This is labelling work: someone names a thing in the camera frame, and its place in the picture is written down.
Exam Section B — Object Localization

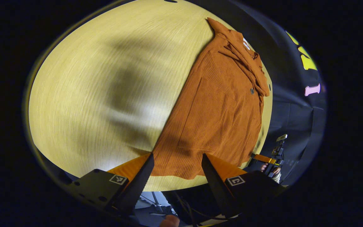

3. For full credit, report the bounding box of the orange ribbed knit shirt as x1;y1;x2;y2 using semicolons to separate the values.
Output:
150;17;270;180

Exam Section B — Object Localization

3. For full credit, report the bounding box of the black backdrop cloth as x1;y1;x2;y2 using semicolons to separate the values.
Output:
197;0;327;186

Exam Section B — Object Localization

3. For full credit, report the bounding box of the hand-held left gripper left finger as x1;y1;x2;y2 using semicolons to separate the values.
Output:
66;153;155;215

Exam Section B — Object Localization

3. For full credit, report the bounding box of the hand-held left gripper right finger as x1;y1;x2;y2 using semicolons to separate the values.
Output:
201;154;287;218

